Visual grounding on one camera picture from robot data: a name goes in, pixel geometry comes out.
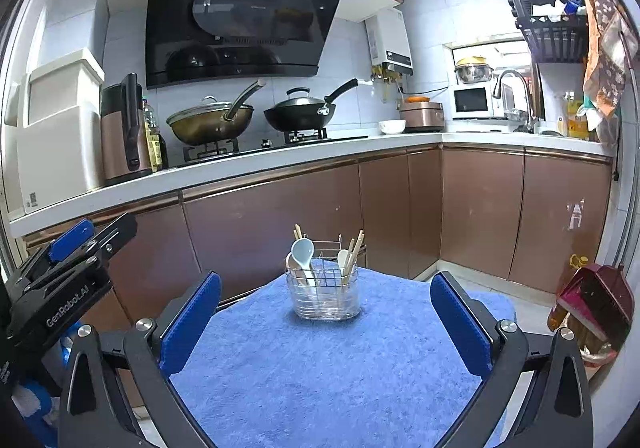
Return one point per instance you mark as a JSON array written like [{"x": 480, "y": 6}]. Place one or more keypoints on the white bowl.
[{"x": 392, "y": 127}]

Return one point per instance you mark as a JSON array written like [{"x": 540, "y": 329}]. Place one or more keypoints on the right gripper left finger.
[{"x": 95, "y": 411}]

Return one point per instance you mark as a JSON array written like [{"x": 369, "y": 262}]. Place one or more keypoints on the hanging patterned apron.
[{"x": 609, "y": 36}]

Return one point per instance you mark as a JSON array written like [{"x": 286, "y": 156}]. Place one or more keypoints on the pinkish white ceramic spoon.
[{"x": 295, "y": 270}]

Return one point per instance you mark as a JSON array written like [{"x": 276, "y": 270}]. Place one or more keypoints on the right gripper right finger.
[{"x": 556, "y": 410}]

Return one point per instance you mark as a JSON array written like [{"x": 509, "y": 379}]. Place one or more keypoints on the brass wok with lid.
[{"x": 213, "y": 120}]

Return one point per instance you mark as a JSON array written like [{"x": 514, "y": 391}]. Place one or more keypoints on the red dustpan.
[{"x": 600, "y": 298}]

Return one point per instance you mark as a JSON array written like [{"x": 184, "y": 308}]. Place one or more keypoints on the blue gloved left hand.
[{"x": 38, "y": 405}]

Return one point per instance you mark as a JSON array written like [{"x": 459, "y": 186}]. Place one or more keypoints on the clear utensil holder wire rack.
[{"x": 328, "y": 300}]

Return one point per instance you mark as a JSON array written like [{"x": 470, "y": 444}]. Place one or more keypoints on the white microwave oven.
[{"x": 475, "y": 101}]

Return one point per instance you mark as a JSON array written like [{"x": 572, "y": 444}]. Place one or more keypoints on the wooden chopstick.
[
  {"x": 355, "y": 252},
  {"x": 351, "y": 245},
  {"x": 298, "y": 233}
]

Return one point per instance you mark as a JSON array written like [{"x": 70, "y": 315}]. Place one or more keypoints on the beige trash bin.
[{"x": 595, "y": 352}]

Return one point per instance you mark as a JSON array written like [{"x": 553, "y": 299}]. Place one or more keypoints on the brown rice cooker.
[{"x": 422, "y": 116}]

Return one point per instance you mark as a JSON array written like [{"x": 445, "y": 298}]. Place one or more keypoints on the white water heater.
[{"x": 388, "y": 41}]

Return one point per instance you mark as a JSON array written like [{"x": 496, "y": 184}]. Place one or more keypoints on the white plastic spoon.
[{"x": 302, "y": 252}]

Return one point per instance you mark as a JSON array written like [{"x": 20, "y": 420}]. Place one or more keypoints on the brown lower cabinets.
[{"x": 515, "y": 212}]

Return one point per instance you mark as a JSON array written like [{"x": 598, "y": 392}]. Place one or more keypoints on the blue towel mat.
[{"x": 260, "y": 376}]

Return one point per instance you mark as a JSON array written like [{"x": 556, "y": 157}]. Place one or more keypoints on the yellow bottle by sink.
[{"x": 572, "y": 120}]

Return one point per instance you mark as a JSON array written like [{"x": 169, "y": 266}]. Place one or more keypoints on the steel bowl on microwave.
[{"x": 473, "y": 69}]

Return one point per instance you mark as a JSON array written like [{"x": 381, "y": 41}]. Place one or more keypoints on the white rice dispenser box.
[{"x": 58, "y": 130}]

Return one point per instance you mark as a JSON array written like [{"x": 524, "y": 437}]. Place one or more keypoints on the gas stove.
[{"x": 250, "y": 144}]

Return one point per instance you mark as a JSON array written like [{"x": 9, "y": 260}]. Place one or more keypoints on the steel faucet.
[{"x": 516, "y": 103}]

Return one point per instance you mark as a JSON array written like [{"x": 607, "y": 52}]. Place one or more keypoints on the cooking oil bottle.
[{"x": 156, "y": 143}]

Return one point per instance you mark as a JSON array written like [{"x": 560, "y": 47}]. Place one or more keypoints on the black wok with lid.
[{"x": 300, "y": 111}]

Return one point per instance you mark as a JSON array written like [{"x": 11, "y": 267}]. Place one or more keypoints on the black range hood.
[{"x": 193, "y": 40}]

